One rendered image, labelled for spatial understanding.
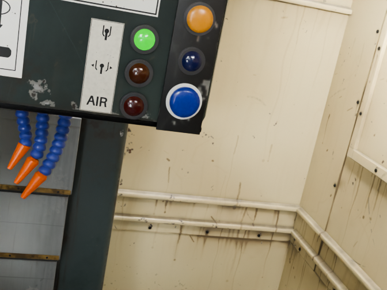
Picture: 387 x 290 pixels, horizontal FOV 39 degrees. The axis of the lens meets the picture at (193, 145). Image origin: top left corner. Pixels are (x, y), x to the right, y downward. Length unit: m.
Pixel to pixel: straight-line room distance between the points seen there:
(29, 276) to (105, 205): 0.24
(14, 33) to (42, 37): 0.02
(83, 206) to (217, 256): 0.68
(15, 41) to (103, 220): 0.85
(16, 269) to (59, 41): 0.89
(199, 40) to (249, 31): 1.11
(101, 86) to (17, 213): 0.78
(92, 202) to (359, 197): 0.72
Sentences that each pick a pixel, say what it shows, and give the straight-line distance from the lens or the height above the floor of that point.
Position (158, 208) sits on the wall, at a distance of 1.72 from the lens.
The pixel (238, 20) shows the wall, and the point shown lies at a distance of 1.62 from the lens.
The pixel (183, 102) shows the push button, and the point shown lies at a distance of 0.52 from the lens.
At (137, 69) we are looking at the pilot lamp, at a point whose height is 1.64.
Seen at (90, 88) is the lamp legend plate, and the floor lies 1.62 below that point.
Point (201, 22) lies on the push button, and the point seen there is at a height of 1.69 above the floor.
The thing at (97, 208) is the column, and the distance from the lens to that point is 1.31.
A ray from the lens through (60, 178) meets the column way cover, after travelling 1.22.
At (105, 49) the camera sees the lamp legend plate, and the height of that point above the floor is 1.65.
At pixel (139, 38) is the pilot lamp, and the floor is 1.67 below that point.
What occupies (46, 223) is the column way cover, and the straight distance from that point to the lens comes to 1.28.
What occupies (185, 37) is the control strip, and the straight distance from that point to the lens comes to 0.52.
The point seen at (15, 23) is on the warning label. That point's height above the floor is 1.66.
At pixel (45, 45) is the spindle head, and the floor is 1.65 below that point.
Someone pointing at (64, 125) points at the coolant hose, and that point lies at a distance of 0.70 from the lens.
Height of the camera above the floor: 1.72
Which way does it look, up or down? 16 degrees down
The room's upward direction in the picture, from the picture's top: 11 degrees clockwise
